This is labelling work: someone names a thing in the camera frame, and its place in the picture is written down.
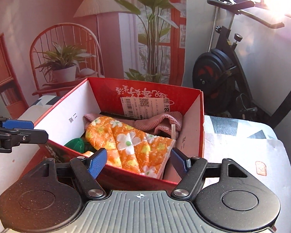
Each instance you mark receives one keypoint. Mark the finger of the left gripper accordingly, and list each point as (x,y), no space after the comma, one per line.
(20,124)
(28,136)

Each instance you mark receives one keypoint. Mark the green soft toy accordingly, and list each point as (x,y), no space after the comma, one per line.
(79,145)

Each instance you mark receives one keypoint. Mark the patterned table cloth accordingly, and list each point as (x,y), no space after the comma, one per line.
(252,145)

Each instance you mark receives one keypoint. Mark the black exercise bike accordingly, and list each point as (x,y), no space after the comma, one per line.
(219,75)

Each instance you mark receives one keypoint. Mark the printed living room backdrop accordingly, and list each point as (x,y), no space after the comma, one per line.
(48,46)

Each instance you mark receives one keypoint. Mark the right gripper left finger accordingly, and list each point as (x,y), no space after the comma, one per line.
(86,170)

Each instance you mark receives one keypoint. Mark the orange floral oven mitt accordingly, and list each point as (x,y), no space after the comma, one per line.
(128,148)

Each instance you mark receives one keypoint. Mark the pink knitted cloth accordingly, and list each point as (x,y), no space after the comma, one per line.
(169,123)

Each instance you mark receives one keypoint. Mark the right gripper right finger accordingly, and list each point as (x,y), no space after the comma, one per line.
(191,171)

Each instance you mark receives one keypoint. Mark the red strawberry cardboard box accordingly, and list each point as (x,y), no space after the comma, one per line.
(140,106)

